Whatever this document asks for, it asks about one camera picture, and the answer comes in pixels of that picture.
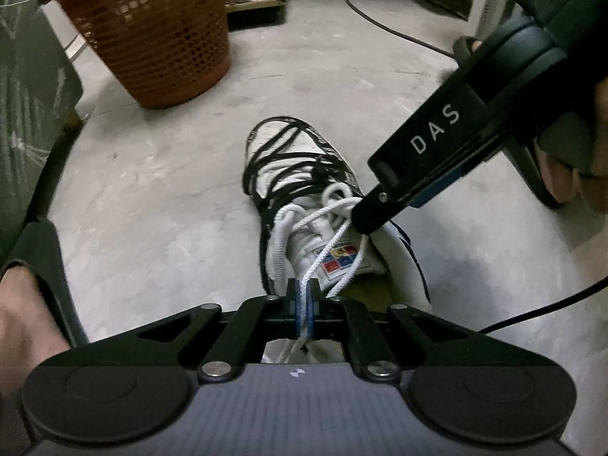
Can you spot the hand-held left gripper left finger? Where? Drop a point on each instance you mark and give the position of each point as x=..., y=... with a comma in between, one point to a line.
x=299, y=308

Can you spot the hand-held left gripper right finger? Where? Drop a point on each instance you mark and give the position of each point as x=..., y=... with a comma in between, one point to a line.
x=312, y=313

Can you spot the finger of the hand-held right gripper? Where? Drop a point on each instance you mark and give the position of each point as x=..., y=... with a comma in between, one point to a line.
x=373, y=213

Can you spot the white high-top shoe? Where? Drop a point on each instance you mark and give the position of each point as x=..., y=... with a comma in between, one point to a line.
x=308, y=247

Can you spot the white shoelace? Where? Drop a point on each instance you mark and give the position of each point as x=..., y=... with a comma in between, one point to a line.
x=289, y=213

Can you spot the black shoelace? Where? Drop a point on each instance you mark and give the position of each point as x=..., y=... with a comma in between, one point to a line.
x=321, y=171

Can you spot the dark green slipper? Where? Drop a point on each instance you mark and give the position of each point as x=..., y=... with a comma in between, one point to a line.
x=42, y=266
x=463, y=47

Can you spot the orange mesh basket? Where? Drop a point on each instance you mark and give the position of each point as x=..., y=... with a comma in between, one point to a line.
x=156, y=47

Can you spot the person's left foot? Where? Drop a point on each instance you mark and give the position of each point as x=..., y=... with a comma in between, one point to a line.
x=23, y=332

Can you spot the person's green trousers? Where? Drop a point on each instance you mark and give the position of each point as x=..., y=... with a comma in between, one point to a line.
x=28, y=104

